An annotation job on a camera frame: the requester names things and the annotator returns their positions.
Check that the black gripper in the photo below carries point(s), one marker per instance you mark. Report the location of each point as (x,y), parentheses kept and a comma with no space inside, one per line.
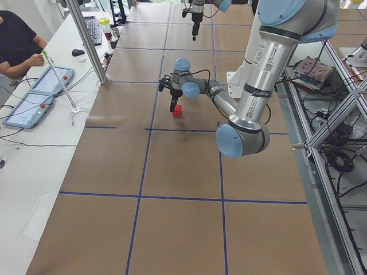
(196,15)
(174,93)

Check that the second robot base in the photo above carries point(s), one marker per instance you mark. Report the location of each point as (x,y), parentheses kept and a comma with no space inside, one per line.
(355,56)

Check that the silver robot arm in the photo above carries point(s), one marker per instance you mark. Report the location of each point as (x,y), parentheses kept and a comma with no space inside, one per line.
(278,28)
(221,5)

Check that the person's hand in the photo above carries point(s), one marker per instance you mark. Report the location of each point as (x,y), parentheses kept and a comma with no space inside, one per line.
(36,60)

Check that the metal cup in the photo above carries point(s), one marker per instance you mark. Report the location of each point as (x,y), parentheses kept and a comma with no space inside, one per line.
(115,32)

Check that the yellow lid cup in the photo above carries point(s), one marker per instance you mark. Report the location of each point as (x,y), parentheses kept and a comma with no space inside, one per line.
(105,25)

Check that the grabber stick tool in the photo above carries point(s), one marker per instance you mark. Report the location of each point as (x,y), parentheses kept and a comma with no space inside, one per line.
(75,109)

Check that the black keyboard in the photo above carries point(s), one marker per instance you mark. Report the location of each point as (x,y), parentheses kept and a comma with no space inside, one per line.
(94,29)

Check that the black computer mouse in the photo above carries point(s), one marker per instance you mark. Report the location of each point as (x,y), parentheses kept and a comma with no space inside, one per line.
(77,52)

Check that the folded patterned cloth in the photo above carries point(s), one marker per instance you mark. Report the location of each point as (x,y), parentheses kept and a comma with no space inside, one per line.
(311,73)

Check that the upper teach pendant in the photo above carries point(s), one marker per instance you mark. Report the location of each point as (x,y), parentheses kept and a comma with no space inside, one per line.
(48,84)

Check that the teach pendant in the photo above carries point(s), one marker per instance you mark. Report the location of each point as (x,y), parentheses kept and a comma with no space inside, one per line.
(48,84)
(29,111)

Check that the lower teach pendant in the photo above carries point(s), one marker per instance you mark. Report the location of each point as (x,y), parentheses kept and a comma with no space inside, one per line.
(29,111)

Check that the person in black shirt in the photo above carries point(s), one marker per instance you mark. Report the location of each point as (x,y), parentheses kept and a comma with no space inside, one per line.
(18,43)

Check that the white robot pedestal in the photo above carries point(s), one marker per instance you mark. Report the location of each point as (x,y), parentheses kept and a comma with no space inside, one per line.
(236,83)

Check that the aluminium frame post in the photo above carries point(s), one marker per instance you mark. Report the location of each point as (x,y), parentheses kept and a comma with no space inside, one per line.
(77,16)

